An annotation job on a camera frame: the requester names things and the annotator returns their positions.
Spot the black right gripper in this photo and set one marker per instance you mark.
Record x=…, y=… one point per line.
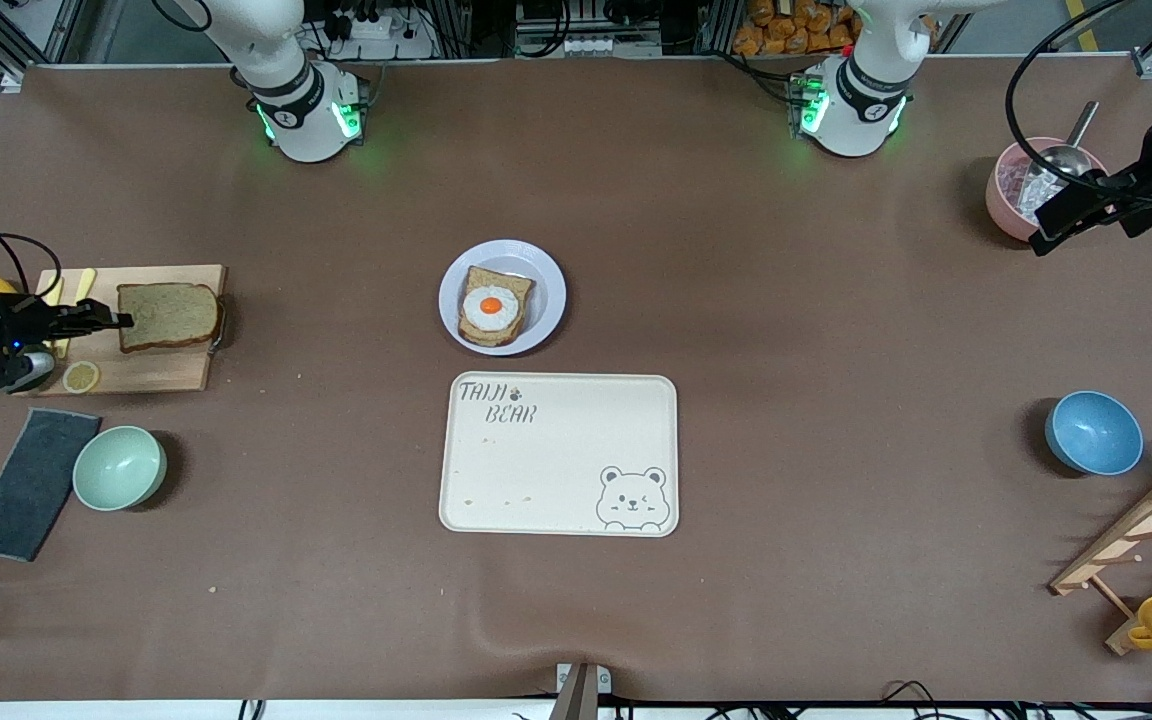
x=24, y=322

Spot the brown bread slice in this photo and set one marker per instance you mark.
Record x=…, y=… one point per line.
x=168, y=315
x=484, y=277

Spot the fried egg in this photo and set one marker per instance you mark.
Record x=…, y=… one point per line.
x=491, y=307

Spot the round white plate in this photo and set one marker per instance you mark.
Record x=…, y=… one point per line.
x=548, y=290

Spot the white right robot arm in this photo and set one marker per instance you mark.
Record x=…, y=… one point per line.
x=286, y=80

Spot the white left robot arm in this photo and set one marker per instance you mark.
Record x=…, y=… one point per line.
x=854, y=80

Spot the yellow plastic knife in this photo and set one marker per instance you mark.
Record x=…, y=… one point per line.
x=84, y=285

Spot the metal ice scoop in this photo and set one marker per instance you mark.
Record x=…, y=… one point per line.
x=1061, y=160

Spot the yellow plastic fork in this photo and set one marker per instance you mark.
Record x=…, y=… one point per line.
x=54, y=292

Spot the lemon slice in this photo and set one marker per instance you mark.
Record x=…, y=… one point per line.
x=81, y=377

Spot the clear ice cubes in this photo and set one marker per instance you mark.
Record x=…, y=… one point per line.
x=1018, y=185

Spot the wooden cutting board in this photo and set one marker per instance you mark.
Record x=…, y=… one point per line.
x=161, y=370

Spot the pink bowl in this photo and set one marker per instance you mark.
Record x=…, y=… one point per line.
x=998, y=200

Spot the mint green bowl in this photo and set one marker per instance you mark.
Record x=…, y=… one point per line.
x=119, y=468

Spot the dark grey cloth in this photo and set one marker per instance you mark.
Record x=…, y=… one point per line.
x=31, y=485

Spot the blue bowl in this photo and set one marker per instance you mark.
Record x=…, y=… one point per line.
x=1094, y=432

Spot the wooden peg dish rack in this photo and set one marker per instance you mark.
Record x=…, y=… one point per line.
x=1131, y=535

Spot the orange snack packets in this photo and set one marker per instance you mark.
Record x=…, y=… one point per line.
x=786, y=25

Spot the white power strip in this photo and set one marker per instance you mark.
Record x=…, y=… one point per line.
x=376, y=30

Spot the cream tray with bear print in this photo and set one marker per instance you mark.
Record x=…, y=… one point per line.
x=556, y=470

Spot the metal table bracket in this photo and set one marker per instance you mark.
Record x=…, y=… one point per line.
x=581, y=690

